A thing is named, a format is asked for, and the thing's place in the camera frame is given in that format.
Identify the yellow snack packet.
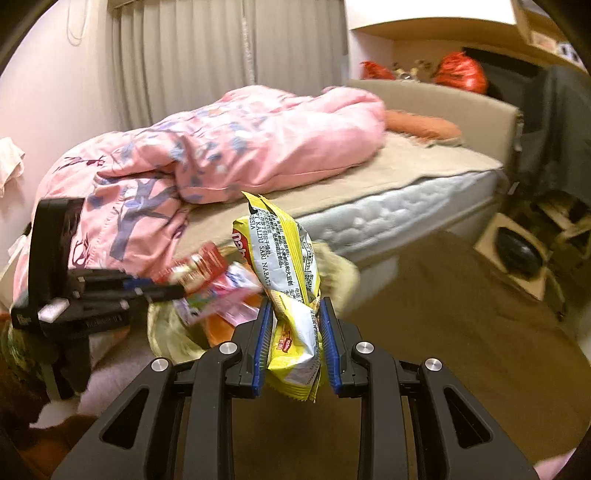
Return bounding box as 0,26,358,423
231,191,324,402

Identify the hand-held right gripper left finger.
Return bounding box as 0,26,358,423
51,298,273,480

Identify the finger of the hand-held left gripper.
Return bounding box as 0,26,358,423
81,282,185,308
69,270,160,289

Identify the red snack wrapper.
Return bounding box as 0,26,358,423
152,244,229,296

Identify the pink printed blanket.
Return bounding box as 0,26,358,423
13,84,386,305

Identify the wooden wall shelf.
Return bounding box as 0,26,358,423
510,0,591,70

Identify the beige office chair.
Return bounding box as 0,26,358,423
526,189,591,245

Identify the white cloth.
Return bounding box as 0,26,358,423
0,137,26,197

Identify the yellow plastic bag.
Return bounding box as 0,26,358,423
147,242,361,365

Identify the pale pink stick wrapper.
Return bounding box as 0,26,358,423
175,263,264,326

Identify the orange snack bag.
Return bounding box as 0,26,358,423
205,295,259,347

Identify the dark cloth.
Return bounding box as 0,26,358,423
517,65,591,195

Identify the beige mattress pad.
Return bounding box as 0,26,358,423
180,131,504,241

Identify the orange pillow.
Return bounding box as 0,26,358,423
384,109,462,141

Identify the grey pleated curtain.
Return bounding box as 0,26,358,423
111,0,247,125
242,0,349,100

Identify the beige bed headboard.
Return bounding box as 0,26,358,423
346,78,520,162

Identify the small red plastic bag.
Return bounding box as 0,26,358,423
360,61,397,81

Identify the pink fluffy rug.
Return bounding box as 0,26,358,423
78,323,158,416

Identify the black round object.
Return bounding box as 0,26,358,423
496,228,543,278

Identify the large red plastic bag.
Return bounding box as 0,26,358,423
434,52,489,93

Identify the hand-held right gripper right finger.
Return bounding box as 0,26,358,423
318,298,539,480

